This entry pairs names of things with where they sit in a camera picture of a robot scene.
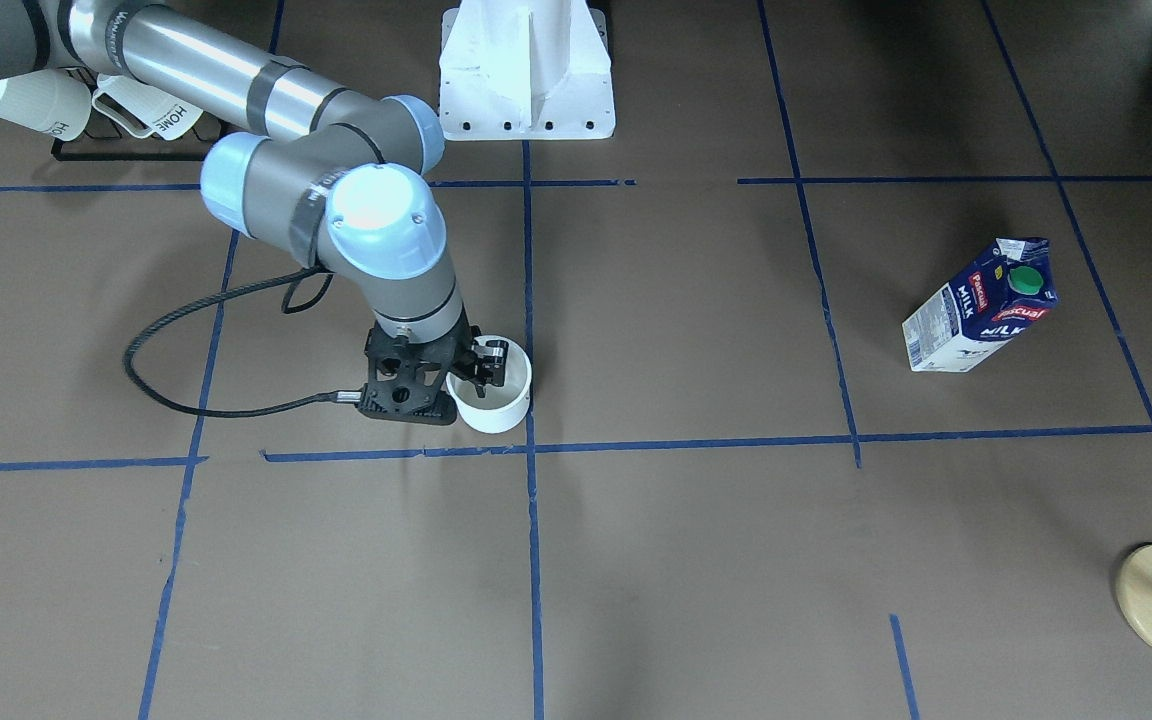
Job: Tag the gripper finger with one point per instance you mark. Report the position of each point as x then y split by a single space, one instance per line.
491 363

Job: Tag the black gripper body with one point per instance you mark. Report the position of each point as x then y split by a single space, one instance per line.
485 361

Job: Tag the white smiley mug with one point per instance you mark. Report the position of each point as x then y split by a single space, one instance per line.
495 410

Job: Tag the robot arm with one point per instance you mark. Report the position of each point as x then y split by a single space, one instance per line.
331 176

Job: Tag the blue milk carton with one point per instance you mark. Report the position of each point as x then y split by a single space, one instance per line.
1001 294

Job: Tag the white mounting pillar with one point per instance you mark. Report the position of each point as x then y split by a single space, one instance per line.
526 70

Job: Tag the white ribbed HOME mug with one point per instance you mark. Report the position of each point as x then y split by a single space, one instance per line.
143 110

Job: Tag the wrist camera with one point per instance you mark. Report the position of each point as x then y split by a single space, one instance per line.
385 396

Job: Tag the black wire mug rack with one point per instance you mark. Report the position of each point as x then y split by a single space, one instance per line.
104 140

